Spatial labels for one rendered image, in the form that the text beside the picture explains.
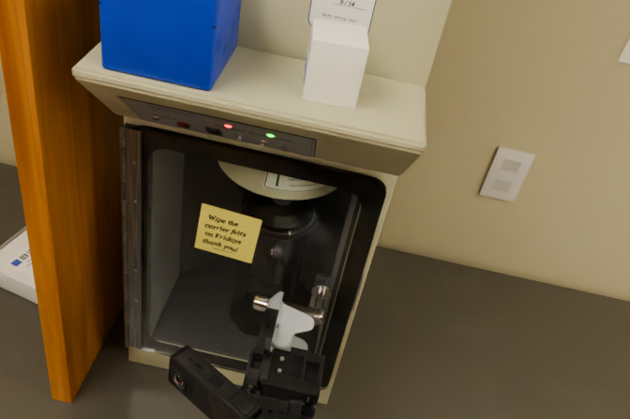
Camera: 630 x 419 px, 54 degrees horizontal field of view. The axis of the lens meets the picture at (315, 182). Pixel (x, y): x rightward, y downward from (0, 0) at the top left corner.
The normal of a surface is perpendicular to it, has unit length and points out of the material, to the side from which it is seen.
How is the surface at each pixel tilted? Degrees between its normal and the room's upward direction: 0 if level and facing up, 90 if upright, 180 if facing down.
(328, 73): 90
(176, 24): 90
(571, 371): 0
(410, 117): 0
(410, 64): 90
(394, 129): 0
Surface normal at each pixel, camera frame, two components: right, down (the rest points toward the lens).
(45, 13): 0.98, 0.22
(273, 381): 0.17, -0.79
